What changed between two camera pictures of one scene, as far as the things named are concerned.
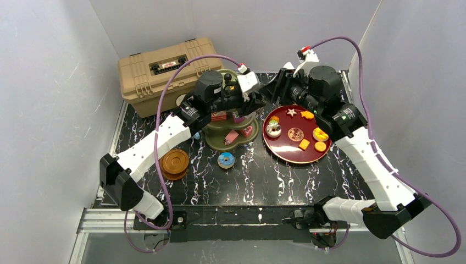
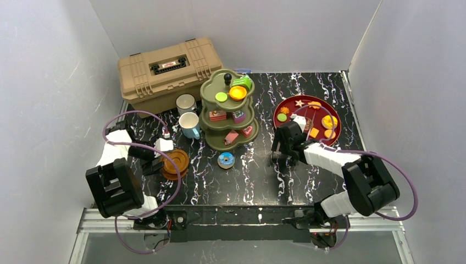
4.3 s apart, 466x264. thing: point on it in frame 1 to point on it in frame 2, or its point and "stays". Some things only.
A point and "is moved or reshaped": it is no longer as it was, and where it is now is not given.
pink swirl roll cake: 231,137 stays
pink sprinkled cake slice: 247,131 stays
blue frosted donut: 226,160 stays
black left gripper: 246,103 to 155,165
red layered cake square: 218,116 stays
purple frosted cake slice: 238,119 stays
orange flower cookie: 275,117 to 284,110
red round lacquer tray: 293,134 is moved or reshaped
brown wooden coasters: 174,164 stays
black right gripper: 282,84 to 282,150
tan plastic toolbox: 140,75 stays
